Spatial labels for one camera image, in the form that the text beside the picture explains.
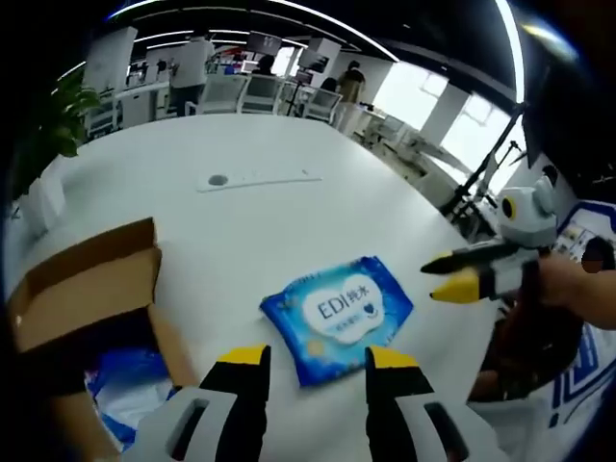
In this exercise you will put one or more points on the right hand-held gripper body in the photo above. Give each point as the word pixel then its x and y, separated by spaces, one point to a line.
pixel 531 216

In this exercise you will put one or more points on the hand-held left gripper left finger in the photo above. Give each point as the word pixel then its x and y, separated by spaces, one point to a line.
pixel 240 385

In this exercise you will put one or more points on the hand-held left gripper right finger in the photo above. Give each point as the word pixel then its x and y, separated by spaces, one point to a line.
pixel 394 385

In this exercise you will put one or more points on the blue wet wipes soft packet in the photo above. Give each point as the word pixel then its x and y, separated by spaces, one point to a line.
pixel 337 313

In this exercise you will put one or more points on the blue plastic tissue pack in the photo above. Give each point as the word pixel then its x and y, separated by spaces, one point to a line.
pixel 125 399

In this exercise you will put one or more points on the brown cardboard shoe box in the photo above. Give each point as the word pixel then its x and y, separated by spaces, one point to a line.
pixel 86 269

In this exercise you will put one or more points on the person's right hand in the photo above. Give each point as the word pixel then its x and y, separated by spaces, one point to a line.
pixel 563 286

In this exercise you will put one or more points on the black tripod stand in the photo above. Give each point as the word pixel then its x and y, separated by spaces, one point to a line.
pixel 464 202

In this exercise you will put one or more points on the blue white standing banner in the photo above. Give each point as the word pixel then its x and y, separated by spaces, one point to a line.
pixel 587 385

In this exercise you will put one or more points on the white ceiling light strip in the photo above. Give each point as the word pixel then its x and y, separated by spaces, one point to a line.
pixel 519 53

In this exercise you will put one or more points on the green potted plant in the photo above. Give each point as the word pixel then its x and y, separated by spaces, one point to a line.
pixel 45 202

